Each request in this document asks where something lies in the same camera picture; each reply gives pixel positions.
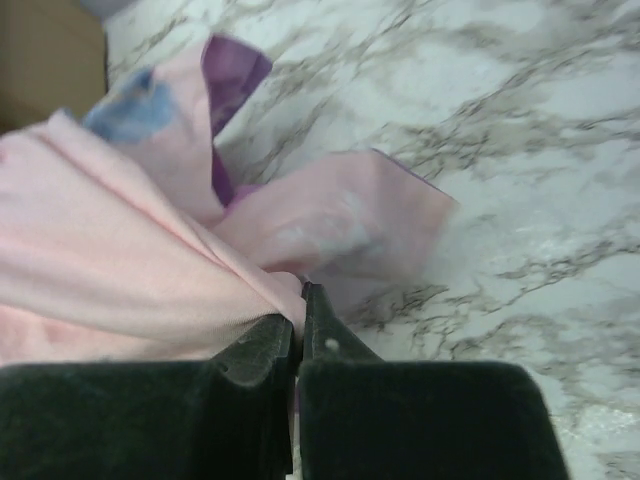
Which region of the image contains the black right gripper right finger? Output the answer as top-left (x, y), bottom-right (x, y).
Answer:
top-left (298, 283), bottom-right (569, 480)

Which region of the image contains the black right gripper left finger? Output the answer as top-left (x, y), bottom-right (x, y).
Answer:
top-left (1, 315), bottom-right (295, 479)

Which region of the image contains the pink purple printed pillowcase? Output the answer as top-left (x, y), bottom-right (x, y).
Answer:
top-left (1, 35), bottom-right (455, 364)

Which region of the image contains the tan plastic toolbox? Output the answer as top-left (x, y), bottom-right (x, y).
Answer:
top-left (1, 0), bottom-right (107, 133)

